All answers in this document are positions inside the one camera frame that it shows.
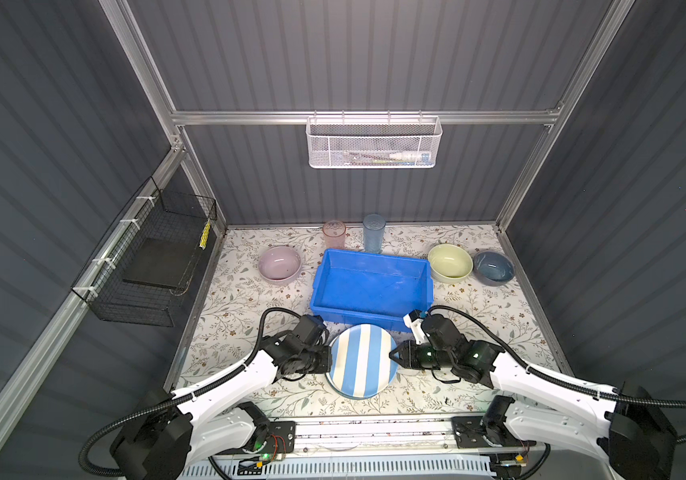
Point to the pink ceramic bowl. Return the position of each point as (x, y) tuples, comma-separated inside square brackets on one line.
[(280, 265)]

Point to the black wire basket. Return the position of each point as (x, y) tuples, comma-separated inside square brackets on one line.
[(162, 214)]

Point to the pens in mesh basket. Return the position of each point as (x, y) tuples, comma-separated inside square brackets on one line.
[(403, 158)]

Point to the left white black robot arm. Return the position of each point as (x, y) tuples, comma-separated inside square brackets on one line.
[(199, 408)]

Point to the blue white striped plate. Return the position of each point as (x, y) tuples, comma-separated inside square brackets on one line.
[(361, 367)]

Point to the white wire mesh basket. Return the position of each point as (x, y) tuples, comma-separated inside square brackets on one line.
[(328, 136)]

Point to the pink translucent cup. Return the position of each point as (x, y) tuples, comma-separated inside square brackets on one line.
[(334, 233)]

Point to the green ceramic bowl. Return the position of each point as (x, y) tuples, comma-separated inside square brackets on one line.
[(450, 263)]

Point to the floral table mat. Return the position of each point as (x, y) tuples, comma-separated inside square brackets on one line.
[(225, 329)]

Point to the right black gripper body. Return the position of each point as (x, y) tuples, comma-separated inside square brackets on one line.
[(423, 356)]

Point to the black pad in basket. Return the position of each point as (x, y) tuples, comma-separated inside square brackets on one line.
[(160, 263)]

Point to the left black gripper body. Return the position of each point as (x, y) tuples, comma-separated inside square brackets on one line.
[(318, 360)]

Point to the blue translucent cup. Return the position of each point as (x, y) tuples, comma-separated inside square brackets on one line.
[(373, 233)]

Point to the blue plastic bin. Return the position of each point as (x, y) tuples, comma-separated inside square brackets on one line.
[(355, 288)]

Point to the dark blue ceramic bowl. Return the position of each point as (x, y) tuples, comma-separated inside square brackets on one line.
[(493, 268)]

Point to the yellow tag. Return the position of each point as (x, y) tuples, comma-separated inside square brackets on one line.
[(205, 235)]

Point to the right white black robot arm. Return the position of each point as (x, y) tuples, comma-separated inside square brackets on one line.
[(620, 427)]

